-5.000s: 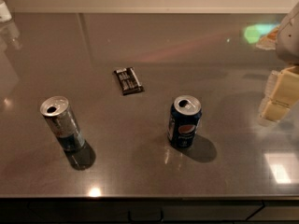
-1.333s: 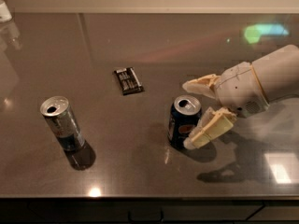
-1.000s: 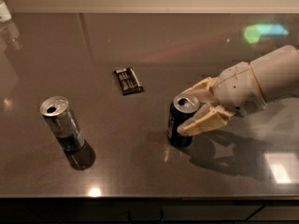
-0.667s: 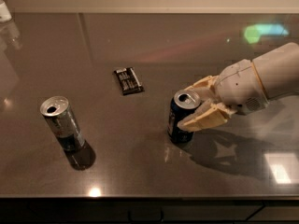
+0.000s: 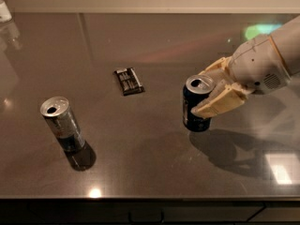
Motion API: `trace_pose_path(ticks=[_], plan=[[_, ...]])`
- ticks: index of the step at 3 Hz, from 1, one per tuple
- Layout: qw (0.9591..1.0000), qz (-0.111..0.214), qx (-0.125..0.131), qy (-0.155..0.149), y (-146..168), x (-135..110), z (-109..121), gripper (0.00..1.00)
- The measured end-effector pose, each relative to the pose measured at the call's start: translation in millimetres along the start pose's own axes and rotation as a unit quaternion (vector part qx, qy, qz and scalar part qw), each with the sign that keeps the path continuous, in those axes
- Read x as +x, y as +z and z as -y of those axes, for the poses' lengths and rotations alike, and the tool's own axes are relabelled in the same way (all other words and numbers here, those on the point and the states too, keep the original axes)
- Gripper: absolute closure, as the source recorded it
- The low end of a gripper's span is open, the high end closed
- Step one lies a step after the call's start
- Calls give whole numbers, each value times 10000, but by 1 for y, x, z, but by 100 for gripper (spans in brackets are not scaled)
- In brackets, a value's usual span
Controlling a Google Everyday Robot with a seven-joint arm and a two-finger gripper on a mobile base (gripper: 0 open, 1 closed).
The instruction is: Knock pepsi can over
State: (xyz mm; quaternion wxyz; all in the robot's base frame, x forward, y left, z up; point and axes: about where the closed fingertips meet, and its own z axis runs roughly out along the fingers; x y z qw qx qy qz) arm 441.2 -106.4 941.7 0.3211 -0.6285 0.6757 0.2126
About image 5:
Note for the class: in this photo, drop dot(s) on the black snack bar wrapper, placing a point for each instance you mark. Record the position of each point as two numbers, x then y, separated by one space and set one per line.
129 82

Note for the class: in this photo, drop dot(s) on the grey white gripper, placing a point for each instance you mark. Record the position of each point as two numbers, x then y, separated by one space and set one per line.
257 66

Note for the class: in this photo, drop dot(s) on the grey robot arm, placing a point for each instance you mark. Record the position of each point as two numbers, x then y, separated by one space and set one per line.
287 42

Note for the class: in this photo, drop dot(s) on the tall silver energy drink can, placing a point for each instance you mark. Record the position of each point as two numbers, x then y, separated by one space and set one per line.
61 120

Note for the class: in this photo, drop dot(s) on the white object at table corner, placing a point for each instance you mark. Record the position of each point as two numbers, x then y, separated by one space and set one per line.
5 15

